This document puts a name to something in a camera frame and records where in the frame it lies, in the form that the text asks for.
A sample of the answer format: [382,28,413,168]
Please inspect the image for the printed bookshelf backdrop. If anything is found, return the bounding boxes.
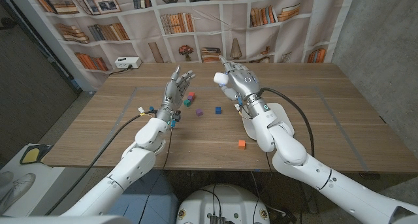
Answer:
[6,0,357,91]

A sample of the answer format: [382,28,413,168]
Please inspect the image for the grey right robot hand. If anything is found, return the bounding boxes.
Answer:
[214,55,272,119]

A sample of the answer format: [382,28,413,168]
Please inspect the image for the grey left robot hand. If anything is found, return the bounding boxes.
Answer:
[155,65,197,122]

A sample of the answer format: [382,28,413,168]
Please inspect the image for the white shoe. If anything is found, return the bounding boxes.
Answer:
[0,173,37,215]
[0,170,14,189]

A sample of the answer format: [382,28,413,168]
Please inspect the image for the white airpods case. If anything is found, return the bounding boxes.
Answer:
[213,71,229,86]

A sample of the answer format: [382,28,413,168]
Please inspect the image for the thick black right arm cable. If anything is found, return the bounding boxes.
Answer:
[257,88,315,158]

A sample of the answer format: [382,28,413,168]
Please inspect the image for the white square plate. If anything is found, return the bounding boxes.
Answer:
[242,103,295,142]

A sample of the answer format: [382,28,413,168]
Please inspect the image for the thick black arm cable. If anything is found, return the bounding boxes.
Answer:
[44,110,159,216]
[257,88,315,158]

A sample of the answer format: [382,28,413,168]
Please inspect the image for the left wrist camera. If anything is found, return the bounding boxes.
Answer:
[169,110,182,129]

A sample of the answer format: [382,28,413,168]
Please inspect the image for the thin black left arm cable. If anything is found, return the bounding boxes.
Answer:
[138,127,174,223]

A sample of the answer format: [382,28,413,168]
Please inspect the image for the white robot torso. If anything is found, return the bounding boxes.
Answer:
[176,184,271,224]

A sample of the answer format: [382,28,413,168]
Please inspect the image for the yellow and black pad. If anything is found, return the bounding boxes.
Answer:
[19,144,53,166]

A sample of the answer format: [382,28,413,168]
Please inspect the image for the black power strip cable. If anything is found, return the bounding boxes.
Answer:
[107,64,134,76]

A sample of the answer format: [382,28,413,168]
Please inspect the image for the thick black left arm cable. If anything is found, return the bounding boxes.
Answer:
[44,110,159,216]

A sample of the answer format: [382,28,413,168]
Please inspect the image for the white power strip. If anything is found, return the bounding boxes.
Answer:
[114,56,142,70]

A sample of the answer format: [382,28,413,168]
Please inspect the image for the white floor platform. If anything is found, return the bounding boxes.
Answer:
[0,144,66,218]

